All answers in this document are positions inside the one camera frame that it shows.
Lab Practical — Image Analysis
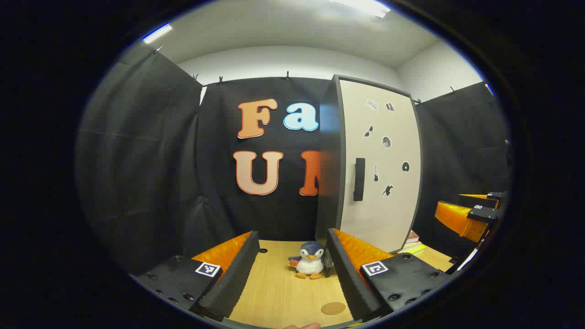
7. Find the ceiling light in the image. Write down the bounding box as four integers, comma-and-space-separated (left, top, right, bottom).
143, 23, 173, 44
329, 0, 391, 19

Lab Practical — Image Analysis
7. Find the black backdrop cloth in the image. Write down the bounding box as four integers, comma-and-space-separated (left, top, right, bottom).
75, 41, 510, 275

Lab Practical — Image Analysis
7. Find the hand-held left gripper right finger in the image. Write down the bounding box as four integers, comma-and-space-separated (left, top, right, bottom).
326, 228, 451, 322

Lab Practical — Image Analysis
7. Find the grey cabinet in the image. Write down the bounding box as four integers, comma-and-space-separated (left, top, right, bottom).
315, 74, 423, 254

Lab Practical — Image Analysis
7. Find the penguin plush toy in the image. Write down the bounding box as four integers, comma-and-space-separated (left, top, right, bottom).
288, 241, 326, 280

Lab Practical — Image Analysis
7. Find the black door handle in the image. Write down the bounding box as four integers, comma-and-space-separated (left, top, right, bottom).
353, 158, 366, 202

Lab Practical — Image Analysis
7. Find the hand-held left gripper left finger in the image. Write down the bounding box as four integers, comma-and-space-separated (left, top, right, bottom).
130, 231, 260, 321

